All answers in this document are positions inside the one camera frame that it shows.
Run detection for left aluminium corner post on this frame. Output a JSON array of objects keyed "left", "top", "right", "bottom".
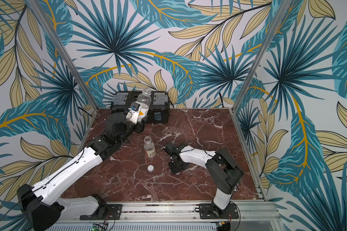
[{"left": 28, "top": 0, "right": 98, "bottom": 111}]

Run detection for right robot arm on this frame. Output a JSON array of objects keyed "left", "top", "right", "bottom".
[{"left": 163, "top": 142, "right": 244, "bottom": 219}]

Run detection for aluminium front rail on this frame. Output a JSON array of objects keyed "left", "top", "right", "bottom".
[{"left": 54, "top": 201, "right": 281, "bottom": 231}]

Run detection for aluminium corner post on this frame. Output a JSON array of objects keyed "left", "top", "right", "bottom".
[
  {"left": 28, "top": 0, "right": 98, "bottom": 111},
  {"left": 232, "top": 0, "right": 292, "bottom": 114}
]

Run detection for white bottle cap on table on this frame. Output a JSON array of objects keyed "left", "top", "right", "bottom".
[{"left": 147, "top": 165, "right": 154, "bottom": 172}]

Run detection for black plastic toolbox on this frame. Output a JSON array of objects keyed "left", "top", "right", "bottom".
[{"left": 109, "top": 90, "right": 171, "bottom": 124}]

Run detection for small clear bottle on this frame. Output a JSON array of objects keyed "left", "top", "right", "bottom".
[{"left": 144, "top": 136, "right": 156, "bottom": 158}]

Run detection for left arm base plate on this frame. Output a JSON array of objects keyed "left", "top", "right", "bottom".
[{"left": 80, "top": 204, "right": 122, "bottom": 220}]

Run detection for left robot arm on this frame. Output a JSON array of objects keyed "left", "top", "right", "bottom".
[{"left": 17, "top": 111, "right": 147, "bottom": 231}]

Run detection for right aluminium corner post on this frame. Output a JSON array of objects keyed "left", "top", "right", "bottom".
[{"left": 232, "top": 0, "right": 292, "bottom": 114}]

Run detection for large white label bottle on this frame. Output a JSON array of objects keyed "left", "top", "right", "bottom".
[{"left": 136, "top": 89, "right": 151, "bottom": 122}]

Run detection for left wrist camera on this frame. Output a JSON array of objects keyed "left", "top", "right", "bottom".
[{"left": 126, "top": 102, "right": 140, "bottom": 124}]

